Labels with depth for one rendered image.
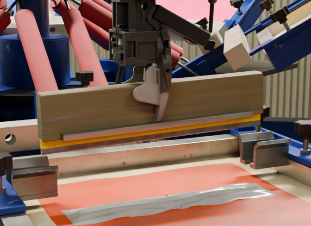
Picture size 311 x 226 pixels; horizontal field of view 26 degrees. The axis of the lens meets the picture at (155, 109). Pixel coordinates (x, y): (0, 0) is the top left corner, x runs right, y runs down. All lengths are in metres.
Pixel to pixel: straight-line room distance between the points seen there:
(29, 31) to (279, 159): 0.73
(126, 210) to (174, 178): 0.20
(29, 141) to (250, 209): 0.46
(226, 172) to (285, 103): 3.71
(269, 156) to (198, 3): 1.37
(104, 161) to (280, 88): 3.72
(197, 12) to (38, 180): 1.52
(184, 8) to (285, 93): 2.53
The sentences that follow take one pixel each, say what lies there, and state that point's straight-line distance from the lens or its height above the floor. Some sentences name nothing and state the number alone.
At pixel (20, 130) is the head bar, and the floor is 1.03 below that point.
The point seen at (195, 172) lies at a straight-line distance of 1.28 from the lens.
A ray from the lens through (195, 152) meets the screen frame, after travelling 1.37.
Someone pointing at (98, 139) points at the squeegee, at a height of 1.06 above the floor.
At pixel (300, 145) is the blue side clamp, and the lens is 1.30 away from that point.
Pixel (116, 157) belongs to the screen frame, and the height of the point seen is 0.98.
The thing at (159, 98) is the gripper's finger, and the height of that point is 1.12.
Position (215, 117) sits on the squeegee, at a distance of 1.16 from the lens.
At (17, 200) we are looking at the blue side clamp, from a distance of 1.01.
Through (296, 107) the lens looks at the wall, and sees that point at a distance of 5.03.
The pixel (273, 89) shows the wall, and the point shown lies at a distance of 4.92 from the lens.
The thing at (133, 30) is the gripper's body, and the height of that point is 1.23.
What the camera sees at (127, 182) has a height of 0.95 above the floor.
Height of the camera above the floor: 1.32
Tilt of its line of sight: 11 degrees down
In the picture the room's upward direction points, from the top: straight up
